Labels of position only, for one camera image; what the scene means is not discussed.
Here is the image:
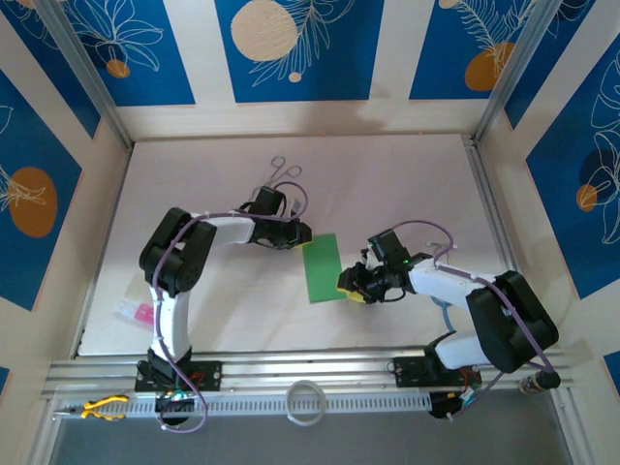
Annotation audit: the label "green paper sheet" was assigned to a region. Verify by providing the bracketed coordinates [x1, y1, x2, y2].
[299, 232, 348, 306]

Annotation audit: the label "pink item in clear bag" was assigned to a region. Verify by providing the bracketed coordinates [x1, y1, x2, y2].
[114, 298, 157, 329]

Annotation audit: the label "spice bottle with black cap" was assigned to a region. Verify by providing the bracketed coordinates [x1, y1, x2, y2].
[518, 368, 562, 396]

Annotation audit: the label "metal wire tongs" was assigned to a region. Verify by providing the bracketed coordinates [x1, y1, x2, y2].
[263, 155, 303, 188]

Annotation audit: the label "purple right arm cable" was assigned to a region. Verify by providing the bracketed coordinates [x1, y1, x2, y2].
[387, 220, 558, 421]

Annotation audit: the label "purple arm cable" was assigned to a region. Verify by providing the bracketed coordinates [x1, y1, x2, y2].
[150, 181, 311, 435]
[387, 220, 558, 421]

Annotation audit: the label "long aluminium frame rail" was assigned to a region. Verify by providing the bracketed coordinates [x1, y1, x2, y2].
[41, 344, 575, 401]

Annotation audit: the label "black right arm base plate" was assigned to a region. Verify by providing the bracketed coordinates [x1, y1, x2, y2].
[392, 356, 483, 388]

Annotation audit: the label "white tape ring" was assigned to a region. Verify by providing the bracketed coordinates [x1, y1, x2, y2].
[284, 380, 323, 427]

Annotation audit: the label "aluminium table side rail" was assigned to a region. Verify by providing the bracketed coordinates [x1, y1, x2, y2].
[464, 135, 543, 349]
[71, 144, 135, 360]

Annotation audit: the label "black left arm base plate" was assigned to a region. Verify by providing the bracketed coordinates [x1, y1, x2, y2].
[134, 358, 225, 393]

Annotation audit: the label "white slotted cable duct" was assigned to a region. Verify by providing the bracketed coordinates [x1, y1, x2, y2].
[52, 390, 432, 420]

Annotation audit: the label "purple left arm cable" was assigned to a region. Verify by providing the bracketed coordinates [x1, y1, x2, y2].
[150, 181, 311, 435]

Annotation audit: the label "yellow-handled pliers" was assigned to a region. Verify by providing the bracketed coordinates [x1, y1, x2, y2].
[51, 394, 131, 422]

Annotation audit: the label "aluminium frame post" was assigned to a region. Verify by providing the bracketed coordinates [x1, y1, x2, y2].
[470, 0, 568, 147]
[34, 0, 136, 150]

